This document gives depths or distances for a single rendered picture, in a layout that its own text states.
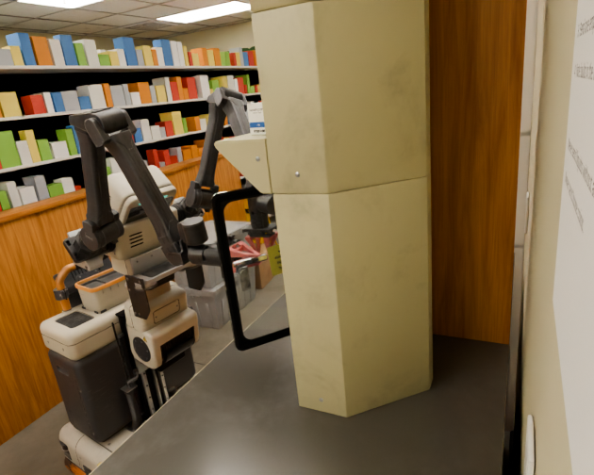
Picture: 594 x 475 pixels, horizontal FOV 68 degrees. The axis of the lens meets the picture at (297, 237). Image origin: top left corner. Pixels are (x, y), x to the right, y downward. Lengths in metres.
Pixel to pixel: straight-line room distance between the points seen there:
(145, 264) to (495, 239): 1.13
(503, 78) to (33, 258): 2.44
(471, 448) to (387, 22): 0.75
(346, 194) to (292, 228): 0.12
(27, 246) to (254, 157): 2.10
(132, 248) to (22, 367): 1.41
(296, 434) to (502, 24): 0.91
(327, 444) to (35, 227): 2.21
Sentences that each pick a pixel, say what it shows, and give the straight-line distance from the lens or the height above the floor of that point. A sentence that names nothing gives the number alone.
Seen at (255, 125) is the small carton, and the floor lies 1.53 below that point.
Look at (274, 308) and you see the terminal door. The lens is 1.12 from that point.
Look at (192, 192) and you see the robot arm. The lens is 1.69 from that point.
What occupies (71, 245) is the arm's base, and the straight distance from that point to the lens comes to 1.58.
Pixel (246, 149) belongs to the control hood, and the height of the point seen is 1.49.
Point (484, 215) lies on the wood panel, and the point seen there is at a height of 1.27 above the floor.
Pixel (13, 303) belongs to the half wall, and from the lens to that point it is 2.79.
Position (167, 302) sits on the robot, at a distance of 1.77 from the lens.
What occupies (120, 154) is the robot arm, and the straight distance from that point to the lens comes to 1.23.
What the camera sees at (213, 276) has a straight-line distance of 3.20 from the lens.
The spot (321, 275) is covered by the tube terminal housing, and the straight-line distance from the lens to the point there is 0.83.
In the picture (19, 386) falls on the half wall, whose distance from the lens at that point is 2.92.
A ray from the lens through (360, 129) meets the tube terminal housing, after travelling 0.78.
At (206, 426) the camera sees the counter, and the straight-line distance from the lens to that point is 1.03.
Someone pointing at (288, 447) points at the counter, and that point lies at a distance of 0.94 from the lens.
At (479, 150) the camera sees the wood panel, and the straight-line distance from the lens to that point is 1.07.
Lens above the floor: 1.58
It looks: 18 degrees down
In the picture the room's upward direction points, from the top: 6 degrees counter-clockwise
